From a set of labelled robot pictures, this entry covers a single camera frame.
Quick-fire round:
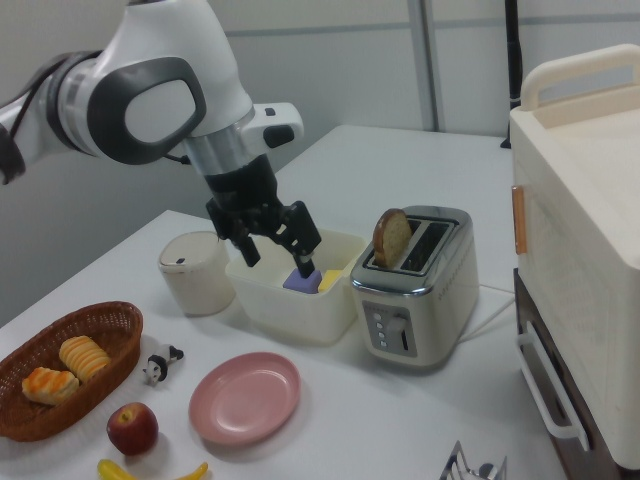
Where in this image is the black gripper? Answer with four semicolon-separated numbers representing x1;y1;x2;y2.
201;154;322;280

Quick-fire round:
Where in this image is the toast bread slice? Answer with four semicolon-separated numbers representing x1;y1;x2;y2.
373;208;414;268

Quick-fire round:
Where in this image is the pink plate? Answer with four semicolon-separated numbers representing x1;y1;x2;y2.
188;351;303;448

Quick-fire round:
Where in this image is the striped yellow bread roll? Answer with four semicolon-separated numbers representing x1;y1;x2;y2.
58;335;112;384

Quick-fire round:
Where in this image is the purple block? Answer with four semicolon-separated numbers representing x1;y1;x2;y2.
282;269;322;295

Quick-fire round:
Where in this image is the yellow block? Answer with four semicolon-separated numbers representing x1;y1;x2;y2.
318;269;344;293

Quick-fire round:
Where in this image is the cream lidded canister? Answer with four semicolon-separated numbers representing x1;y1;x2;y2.
158;231;236;317

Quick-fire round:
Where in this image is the cream rectangular plastic box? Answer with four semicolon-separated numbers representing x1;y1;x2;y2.
224;227;369;347

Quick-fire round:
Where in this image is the small panda figurine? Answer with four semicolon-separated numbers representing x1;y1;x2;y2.
142;344;185;387

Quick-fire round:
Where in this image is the cream and chrome toaster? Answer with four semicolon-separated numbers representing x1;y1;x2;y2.
349;204;480;375

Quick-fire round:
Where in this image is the brown wicker basket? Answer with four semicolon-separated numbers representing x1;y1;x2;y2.
0;300;145;443

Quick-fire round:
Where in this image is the red apple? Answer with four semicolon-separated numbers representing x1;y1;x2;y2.
106;402;160;457

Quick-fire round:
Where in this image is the orange cabinet latch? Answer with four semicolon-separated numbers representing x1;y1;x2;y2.
510;184;528;255

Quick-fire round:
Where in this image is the orange glazed pastry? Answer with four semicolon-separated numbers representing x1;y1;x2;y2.
21;366;80;406

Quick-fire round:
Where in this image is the yellow banana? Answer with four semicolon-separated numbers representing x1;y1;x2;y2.
96;458;209;480

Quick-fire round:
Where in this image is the black pole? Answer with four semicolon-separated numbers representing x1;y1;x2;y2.
501;0;524;149

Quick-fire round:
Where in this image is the brown toaster oven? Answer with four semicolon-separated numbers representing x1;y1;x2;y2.
513;268;626;480

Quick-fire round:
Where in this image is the cream plastic cabinet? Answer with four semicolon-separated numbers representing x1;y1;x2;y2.
508;43;640;479

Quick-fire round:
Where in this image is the grey partition post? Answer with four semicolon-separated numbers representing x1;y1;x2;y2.
409;0;446;132

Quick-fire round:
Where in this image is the white toaster power cable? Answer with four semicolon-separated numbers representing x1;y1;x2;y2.
452;283;517;346

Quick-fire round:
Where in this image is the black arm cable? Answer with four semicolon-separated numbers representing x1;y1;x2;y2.
0;52;69;186

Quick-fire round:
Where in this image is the white oven door handle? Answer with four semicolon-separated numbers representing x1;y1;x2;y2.
516;319;591;451

